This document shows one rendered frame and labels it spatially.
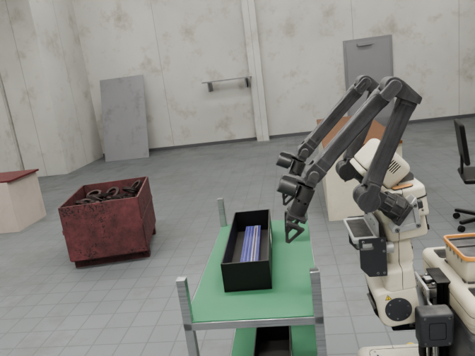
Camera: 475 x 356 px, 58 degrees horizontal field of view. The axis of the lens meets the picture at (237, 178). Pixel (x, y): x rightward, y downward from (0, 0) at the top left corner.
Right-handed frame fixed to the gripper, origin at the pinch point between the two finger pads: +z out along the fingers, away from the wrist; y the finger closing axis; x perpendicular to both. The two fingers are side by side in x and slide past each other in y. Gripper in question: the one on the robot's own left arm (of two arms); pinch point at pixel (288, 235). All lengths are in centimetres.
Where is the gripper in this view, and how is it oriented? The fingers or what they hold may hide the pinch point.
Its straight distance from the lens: 156.1
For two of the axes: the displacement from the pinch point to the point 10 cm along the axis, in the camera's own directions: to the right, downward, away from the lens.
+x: 9.4, 3.4, 0.1
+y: -0.8, 2.5, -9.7
